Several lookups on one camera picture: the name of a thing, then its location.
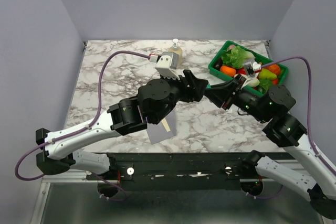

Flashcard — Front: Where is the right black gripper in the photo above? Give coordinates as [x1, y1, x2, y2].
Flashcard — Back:
[205, 73, 271, 123]

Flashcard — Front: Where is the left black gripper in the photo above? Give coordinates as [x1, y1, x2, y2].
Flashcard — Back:
[152, 70, 209, 124]

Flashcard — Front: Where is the beige letter paper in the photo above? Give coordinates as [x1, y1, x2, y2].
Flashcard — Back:
[161, 119, 171, 132]

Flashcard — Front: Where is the grey envelope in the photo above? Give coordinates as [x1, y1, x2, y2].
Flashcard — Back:
[146, 111, 177, 144]

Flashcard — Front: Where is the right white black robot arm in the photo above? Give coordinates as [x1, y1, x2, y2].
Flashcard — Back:
[204, 76, 335, 220]

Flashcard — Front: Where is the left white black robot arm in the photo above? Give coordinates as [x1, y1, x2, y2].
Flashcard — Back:
[36, 70, 208, 179]

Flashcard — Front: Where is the orange toy fruit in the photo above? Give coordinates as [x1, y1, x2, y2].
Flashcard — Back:
[220, 65, 236, 78]

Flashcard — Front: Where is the dark toy eggplant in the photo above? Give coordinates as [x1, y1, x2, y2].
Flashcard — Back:
[214, 61, 223, 70]

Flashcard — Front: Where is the red toy pepper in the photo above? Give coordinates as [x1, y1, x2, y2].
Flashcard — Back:
[236, 68, 246, 75]

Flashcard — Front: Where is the white toy radish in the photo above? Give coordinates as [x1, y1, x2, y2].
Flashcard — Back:
[240, 74, 260, 88]

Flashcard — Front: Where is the green toy lettuce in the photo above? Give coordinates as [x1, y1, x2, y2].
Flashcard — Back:
[220, 45, 255, 69]

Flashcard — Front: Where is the green plastic basket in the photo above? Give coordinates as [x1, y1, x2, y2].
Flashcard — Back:
[208, 40, 289, 97]

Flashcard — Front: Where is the beige soap pump bottle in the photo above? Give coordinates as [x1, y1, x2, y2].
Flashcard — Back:
[168, 38, 183, 67]

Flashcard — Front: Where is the green toy leaf vegetable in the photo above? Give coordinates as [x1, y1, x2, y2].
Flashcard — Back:
[257, 79, 274, 94]

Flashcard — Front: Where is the green toy pear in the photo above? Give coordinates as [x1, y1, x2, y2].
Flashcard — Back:
[258, 68, 277, 81]

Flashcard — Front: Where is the orange toy tomato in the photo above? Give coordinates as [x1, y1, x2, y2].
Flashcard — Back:
[266, 64, 281, 76]

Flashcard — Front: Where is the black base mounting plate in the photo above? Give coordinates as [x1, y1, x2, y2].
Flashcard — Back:
[101, 153, 264, 195]

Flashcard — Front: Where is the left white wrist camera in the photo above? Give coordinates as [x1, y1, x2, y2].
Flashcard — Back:
[155, 52, 180, 80]

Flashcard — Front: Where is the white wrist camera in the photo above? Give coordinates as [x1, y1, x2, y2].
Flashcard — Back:
[243, 59, 261, 78]
[155, 52, 180, 80]

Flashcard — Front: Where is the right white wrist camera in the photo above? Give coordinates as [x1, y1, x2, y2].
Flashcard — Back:
[243, 59, 261, 78]

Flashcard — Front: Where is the aluminium frame rail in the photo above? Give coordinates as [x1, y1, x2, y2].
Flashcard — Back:
[41, 170, 98, 183]

